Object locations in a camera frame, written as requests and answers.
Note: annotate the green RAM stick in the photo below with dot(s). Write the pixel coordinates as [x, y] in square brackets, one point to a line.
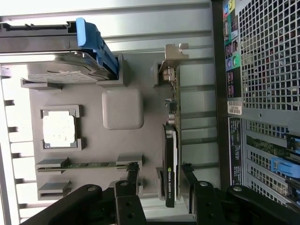
[93, 164]

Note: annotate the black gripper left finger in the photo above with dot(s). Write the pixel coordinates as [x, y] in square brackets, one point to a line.
[126, 206]

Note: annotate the silver CPU chip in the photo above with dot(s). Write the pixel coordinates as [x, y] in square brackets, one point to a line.
[59, 129]

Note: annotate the hard disk with blue carrier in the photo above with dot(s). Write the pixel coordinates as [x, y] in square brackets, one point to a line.
[35, 42]

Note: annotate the open black PC case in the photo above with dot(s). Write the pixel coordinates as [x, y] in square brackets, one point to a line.
[262, 114]

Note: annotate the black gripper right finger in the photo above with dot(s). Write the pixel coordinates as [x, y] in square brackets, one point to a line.
[206, 206]

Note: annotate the grey parts rack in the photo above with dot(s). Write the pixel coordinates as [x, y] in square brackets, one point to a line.
[93, 140]

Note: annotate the blue card retention clip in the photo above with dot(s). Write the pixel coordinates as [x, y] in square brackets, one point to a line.
[283, 167]

